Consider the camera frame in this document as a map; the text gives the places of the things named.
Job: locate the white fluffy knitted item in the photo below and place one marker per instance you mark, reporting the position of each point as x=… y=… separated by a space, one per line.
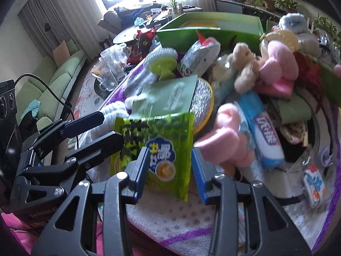
x=114 y=114

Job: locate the green sofa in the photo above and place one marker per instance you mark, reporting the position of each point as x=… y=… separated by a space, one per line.
x=58 y=80

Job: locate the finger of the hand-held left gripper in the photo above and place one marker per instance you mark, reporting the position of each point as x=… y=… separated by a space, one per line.
x=85 y=124
x=106 y=142

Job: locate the glass mug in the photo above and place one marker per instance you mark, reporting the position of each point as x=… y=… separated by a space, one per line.
x=104 y=77

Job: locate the grey and white snack bag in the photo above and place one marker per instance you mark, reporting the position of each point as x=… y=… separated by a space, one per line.
x=198 y=56

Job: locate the blue and white tissue pack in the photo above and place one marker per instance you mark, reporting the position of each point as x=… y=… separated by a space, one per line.
x=263 y=130

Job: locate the teal cloth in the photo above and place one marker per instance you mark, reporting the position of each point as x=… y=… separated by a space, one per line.
x=33 y=108

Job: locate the crinkled clear plastic bag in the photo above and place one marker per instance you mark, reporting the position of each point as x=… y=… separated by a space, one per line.
x=329 y=45

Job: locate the pink plush with blue dress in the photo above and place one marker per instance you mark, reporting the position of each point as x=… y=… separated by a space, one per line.
x=229 y=136

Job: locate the pink plush toy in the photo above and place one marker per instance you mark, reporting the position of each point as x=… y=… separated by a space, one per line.
x=277 y=69

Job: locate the cream dumpling mold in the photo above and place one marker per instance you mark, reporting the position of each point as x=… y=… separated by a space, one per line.
x=287 y=38

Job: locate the large green cardboard box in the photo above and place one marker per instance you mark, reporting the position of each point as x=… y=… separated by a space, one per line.
x=207 y=38

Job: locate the dark oval coffee table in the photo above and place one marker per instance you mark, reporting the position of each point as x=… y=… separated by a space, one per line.
x=125 y=36

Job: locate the green box lid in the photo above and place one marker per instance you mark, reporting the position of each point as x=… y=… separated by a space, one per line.
x=330 y=85

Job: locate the small white orange packet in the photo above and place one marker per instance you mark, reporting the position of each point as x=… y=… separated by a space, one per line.
x=315 y=185

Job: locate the potted spider plant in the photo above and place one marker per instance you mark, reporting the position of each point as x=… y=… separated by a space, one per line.
x=174 y=9

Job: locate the dark green paper packet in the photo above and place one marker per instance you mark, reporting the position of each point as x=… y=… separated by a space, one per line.
x=167 y=96

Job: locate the beige curtain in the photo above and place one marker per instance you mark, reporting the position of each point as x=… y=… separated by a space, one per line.
x=66 y=16

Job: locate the grey sofa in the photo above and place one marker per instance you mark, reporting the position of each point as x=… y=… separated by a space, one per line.
x=112 y=18

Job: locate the white and blue plush duck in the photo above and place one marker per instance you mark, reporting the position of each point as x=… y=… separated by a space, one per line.
x=295 y=22

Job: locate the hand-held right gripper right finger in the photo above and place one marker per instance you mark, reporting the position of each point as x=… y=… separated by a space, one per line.
x=199 y=176

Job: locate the beige teddy bear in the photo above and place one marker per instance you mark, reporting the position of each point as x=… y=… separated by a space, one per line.
x=245 y=69

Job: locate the grey television cabinet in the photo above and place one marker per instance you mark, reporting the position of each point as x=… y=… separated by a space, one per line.
x=229 y=5

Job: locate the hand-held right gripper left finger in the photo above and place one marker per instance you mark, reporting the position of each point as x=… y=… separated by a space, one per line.
x=142 y=174

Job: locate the red fabric bag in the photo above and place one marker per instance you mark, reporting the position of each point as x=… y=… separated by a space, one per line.
x=141 y=45

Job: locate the green snack packet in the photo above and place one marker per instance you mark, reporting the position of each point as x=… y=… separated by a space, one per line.
x=165 y=138

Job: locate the olive green cloth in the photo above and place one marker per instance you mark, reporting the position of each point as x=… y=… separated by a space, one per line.
x=293 y=109

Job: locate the pink plush ball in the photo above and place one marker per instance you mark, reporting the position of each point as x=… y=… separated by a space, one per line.
x=337 y=69

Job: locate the person's pink clothing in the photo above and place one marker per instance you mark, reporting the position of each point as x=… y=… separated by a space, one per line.
x=16 y=234

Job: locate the silver and yellow scouring pad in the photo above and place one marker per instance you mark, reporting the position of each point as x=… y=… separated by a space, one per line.
x=203 y=104

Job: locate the black floor lamp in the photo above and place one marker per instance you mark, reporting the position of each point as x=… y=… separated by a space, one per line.
x=48 y=28

